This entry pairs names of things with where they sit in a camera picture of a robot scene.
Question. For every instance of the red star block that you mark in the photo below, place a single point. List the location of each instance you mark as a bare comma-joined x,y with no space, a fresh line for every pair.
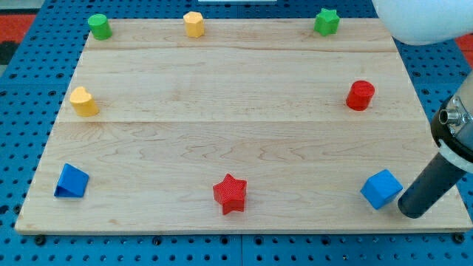
230,194

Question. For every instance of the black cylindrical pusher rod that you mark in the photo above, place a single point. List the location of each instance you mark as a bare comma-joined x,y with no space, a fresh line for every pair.
432,183

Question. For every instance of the green cylinder block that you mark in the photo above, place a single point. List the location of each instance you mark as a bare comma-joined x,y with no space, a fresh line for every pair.
99,26

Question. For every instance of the blue cube block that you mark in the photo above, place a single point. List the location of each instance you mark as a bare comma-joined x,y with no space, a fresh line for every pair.
380,189

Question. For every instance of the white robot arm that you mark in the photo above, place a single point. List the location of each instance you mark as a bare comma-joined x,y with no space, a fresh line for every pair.
422,22

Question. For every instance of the yellow heart block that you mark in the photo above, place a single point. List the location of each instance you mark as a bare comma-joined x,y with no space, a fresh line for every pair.
83,102

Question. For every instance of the yellow hexagon block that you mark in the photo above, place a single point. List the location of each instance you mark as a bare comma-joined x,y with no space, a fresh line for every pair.
194,24

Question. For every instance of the blue triangular prism block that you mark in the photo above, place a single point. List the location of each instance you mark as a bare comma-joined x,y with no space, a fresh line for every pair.
71,183

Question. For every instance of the green star block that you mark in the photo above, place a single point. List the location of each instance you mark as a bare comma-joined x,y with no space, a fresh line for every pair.
326,22

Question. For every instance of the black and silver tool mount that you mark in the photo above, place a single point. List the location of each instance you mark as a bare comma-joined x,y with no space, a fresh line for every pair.
451,127

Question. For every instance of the red cylinder block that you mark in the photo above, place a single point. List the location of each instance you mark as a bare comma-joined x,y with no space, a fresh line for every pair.
360,95

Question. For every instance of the light wooden board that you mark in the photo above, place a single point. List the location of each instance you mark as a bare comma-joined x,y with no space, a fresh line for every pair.
260,99

